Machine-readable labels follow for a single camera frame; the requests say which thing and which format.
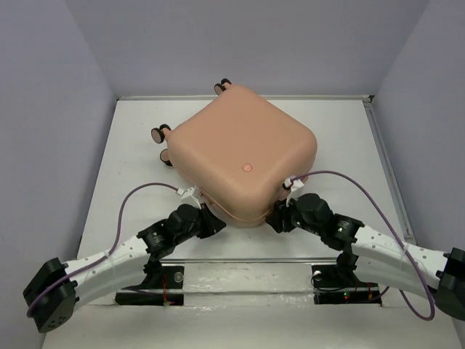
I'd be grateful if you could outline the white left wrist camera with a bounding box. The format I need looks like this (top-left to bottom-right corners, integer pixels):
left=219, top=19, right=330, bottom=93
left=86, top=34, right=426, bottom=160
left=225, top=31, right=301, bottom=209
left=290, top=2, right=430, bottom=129
left=176, top=187, right=201, bottom=209

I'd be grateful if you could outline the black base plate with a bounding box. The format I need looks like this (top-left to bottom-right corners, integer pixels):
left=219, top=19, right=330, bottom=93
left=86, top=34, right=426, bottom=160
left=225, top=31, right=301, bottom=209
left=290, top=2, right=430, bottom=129
left=114, top=265, right=185, bottom=307
left=310, top=265, right=382, bottom=305

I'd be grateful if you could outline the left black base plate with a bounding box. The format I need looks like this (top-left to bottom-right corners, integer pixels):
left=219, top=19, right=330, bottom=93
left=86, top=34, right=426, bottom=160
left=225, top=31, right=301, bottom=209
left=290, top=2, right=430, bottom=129
left=114, top=265, right=185, bottom=307

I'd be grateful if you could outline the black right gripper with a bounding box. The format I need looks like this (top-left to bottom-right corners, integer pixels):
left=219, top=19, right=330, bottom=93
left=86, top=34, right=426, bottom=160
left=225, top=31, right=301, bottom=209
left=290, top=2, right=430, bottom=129
left=265, top=191, right=323, bottom=236

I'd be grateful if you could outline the pink hard-shell suitcase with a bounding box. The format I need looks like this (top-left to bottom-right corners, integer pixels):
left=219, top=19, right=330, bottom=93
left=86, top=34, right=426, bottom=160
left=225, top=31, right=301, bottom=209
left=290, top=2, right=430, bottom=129
left=151, top=79, right=318, bottom=228

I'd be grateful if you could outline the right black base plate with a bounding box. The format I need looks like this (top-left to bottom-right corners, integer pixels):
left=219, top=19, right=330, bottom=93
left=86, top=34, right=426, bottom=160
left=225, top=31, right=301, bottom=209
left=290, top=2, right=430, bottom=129
left=310, top=265, right=382, bottom=305

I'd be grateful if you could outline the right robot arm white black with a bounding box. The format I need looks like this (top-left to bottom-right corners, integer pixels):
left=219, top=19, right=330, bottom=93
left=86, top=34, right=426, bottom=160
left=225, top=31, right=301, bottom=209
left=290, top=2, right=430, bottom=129
left=266, top=193, right=464, bottom=320

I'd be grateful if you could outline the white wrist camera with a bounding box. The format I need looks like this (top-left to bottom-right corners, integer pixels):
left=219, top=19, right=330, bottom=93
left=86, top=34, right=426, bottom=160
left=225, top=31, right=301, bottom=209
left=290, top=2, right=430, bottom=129
left=176, top=187, right=201, bottom=209
left=283, top=177, right=304, bottom=206

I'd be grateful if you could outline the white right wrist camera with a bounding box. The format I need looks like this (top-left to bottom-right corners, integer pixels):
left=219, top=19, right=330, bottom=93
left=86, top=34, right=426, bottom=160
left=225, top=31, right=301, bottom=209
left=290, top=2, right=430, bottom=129
left=283, top=177, right=304, bottom=206

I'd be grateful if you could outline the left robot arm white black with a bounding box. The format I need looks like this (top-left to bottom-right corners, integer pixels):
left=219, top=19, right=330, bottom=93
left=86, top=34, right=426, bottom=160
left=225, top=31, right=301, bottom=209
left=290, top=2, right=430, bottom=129
left=23, top=204, right=226, bottom=334

